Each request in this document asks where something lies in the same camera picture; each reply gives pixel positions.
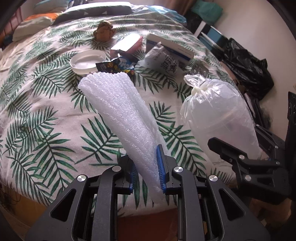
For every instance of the black garbage bag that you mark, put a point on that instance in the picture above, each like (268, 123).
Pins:
(251, 72)

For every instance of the clear plastic bag with container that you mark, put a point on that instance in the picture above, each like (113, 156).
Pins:
(216, 108)

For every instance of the brown paper ball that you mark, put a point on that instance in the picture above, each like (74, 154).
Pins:
(104, 32)

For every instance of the white foam wrap sheet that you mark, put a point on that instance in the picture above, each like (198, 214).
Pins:
(124, 111)

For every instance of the blue snack wrapper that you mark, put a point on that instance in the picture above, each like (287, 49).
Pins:
(120, 64)

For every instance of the light blue blanket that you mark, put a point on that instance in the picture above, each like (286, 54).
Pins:
(174, 15)

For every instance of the white shelf with blue bins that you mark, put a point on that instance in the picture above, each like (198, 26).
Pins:
(210, 36)

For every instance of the white printed plastic bag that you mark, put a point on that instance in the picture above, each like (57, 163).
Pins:
(160, 60)

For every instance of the white blue flat box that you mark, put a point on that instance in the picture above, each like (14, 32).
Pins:
(181, 54)

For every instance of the palm leaf print bedspread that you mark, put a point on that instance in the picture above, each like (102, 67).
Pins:
(50, 133)

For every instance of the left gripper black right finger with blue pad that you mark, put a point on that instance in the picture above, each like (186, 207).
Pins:
(207, 208)

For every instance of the orange grey white pillow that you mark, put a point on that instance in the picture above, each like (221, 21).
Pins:
(34, 24)

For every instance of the white round plastic lid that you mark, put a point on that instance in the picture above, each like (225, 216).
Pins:
(85, 62)

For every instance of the dark grey triangle pillow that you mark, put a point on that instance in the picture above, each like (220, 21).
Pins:
(110, 8)

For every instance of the teal bag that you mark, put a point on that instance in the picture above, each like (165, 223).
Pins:
(209, 12)

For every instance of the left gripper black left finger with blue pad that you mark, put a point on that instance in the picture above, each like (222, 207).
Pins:
(87, 208)

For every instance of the blue white pillow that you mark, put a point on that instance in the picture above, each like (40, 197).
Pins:
(51, 6)

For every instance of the pink white small box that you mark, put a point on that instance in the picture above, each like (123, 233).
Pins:
(128, 44)

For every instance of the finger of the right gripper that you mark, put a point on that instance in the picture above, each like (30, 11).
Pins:
(233, 155)
(267, 140)

